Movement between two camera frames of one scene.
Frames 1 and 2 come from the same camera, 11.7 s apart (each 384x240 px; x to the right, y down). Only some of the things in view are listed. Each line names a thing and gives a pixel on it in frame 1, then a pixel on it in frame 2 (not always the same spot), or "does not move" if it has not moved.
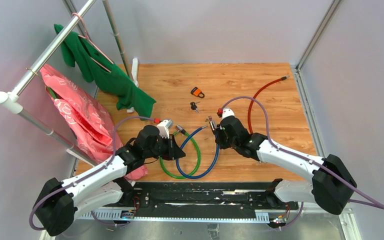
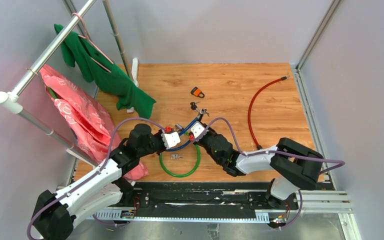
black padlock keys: [193, 106] does not move
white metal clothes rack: [10, 99] does not move
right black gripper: [223, 145] -> [211, 132]
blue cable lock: [213, 127] -> [202, 112]
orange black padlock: [197, 92] does not move
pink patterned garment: [85, 119] does not move
